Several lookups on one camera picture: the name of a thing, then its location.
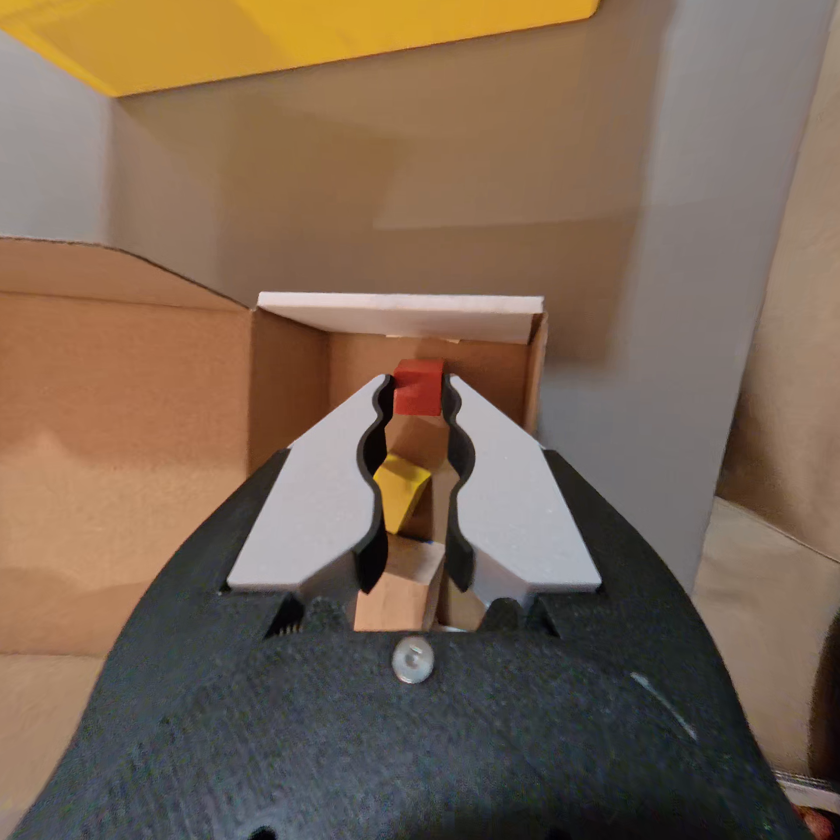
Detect cardboard mailer box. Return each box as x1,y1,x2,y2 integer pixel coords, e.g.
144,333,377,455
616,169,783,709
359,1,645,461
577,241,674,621
0,236,549,657

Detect red cube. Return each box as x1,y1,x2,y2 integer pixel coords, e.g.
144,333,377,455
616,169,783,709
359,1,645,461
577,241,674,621
392,358,446,417

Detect yellow plastic bin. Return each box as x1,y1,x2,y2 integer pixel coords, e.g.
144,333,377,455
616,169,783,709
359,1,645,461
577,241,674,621
0,0,601,98

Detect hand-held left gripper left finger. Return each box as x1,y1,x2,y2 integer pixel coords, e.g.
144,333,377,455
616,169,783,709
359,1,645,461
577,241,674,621
226,374,395,601

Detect yellow cube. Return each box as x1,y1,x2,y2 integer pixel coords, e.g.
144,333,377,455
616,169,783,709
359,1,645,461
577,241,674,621
373,453,433,536

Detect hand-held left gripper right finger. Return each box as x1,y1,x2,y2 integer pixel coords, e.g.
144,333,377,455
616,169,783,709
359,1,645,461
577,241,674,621
443,373,603,608

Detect person's beige trousers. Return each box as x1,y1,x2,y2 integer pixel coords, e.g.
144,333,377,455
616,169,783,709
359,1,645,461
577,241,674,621
692,13,840,775

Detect wooden cube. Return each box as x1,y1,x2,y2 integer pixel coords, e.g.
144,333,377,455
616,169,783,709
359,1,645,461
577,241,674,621
353,533,447,632

